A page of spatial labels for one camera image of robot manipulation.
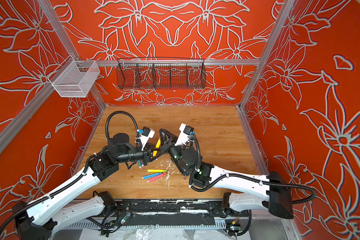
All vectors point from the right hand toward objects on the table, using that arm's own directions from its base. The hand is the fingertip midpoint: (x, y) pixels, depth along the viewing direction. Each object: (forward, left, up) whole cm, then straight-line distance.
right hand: (154, 134), depth 60 cm
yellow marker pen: (-2, +3, -35) cm, 35 cm away
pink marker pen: (-6, +4, -35) cm, 36 cm away
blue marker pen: (-5, +9, -35) cm, 37 cm away
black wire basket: (+55, +3, -6) cm, 55 cm away
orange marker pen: (-3, -1, -4) cm, 5 cm away
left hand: (-3, -3, -7) cm, 8 cm away
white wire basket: (+46, +56, -3) cm, 72 cm away
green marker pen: (-9, +4, -7) cm, 12 cm away
